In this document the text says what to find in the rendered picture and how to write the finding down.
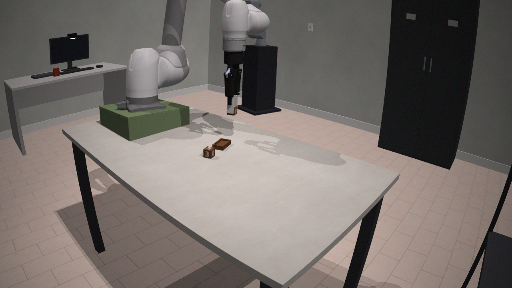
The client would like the brown rectangular tray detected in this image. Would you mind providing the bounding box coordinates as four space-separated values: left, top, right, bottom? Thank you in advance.
212 138 231 151

